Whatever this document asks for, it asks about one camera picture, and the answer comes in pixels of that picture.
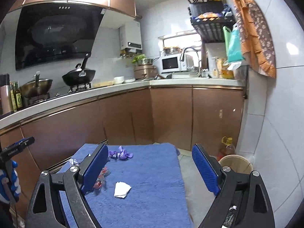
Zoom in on red colourful candy wrapper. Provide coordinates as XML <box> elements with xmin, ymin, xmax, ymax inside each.
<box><xmin>93</xmin><ymin>167</ymin><xmax>110</xmax><ymax>190</ymax></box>

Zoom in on blue white milk carton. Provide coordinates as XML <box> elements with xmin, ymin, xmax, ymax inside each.
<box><xmin>69</xmin><ymin>158</ymin><xmax>79</xmax><ymax>166</ymax></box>

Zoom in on white napkin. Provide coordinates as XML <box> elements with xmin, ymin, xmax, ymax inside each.
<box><xmin>114</xmin><ymin>182</ymin><xmax>131</xmax><ymax>199</ymax></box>

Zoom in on purple glove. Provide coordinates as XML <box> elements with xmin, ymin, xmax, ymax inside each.
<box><xmin>108</xmin><ymin>146</ymin><xmax>133</xmax><ymax>161</ymax></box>

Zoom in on brown kitchen cabinets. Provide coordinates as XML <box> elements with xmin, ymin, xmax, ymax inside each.
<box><xmin>1</xmin><ymin>87</ymin><xmax>244</xmax><ymax>217</ymax></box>

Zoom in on chrome kitchen faucet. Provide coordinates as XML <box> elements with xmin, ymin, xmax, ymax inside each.
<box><xmin>179</xmin><ymin>46</ymin><xmax>201</xmax><ymax>76</ymax></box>

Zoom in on blue white gloved hand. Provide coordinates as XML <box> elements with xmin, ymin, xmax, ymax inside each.
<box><xmin>1</xmin><ymin>160</ymin><xmax>21</xmax><ymax>204</ymax></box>

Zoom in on brown wicker basket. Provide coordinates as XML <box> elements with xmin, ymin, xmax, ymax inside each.
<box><xmin>219</xmin><ymin>154</ymin><xmax>253</xmax><ymax>174</ymax></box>

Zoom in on yellow cooking oil jug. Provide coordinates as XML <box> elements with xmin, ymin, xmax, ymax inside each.
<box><xmin>217</xmin><ymin>136</ymin><xmax>236</xmax><ymax>161</ymax></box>

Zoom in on pink thermos flask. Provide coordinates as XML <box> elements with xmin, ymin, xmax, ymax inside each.
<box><xmin>1</xmin><ymin>74</ymin><xmax>14</xmax><ymax>115</ymax></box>

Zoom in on olive oil bottle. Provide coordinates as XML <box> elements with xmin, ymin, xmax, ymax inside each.
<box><xmin>14</xmin><ymin>81</ymin><xmax>23</xmax><ymax>110</ymax></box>

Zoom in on blue towel cloth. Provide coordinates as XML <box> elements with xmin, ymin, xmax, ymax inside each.
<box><xmin>55</xmin><ymin>142</ymin><xmax>194</xmax><ymax>228</ymax></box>

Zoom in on steel frying pan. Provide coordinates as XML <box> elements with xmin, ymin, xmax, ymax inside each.
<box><xmin>20</xmin><ymin>71</ymin><xmax>53</xmax><ymax>99</ymax></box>

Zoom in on black wok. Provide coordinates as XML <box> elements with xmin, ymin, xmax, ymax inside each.
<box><xmin>62</xmin><ymin>53</ymin><xmax>96</xmax><ymax>87</ymax></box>

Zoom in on white microwave oven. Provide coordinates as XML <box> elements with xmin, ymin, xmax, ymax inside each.
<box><xmin>160</xmin><ymin>54</ymin><xmax>187</xmax><ymax>73</ymax></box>

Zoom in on brown cooking pot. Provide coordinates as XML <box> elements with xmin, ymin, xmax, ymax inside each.
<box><xmin>134</xmin><ymin>65</ymin><xmax>158</xmax><ymax>79</ymax></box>

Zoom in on teal plastic bag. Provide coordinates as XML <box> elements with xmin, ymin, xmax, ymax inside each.
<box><xmin>227</xmin><ymin>23</ymin><xmax>244</xmax><ymax>63</ymax></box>

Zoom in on black range hood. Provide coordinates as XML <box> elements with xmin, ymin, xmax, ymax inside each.
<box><xmin>15</xmin><ymin>3</ymin><xmax>105</xmax><ymax>70</ymax></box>

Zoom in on orange brown apron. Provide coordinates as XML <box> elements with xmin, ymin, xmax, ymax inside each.
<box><xmin>233</xmin><ymin>0</ymin><xmax>276</xmax><ymax>78</ymax></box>

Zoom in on white water heater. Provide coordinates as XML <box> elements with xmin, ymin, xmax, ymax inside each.
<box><xmin>119</xmin><ymin>20</ymin><xmax>142</xmax><ymax>51</ymax></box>

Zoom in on black dish rack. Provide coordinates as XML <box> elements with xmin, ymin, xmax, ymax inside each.
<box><xmin>187</xmin><ymin>0</ymin><xmax>235</xmax><ymax>43</ymax></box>

